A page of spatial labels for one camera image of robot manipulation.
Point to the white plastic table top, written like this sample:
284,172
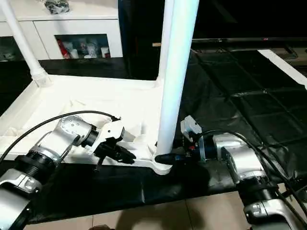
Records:
96,100

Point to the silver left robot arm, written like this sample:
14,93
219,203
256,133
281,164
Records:
62,136

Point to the black work mat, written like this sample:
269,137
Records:
249,96

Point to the glossy black long bar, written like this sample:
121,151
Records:
249,40

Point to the black cabinet with orange label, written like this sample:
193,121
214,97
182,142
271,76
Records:
139,24

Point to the white cabinet with glass doors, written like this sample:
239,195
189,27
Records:
72,26

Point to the crumpled silver black object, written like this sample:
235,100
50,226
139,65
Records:
56,5

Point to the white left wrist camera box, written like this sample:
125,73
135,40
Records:
108,132

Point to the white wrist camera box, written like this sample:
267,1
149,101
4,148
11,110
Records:
190,125
108,132

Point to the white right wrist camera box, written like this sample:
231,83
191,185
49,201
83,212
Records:
190,125

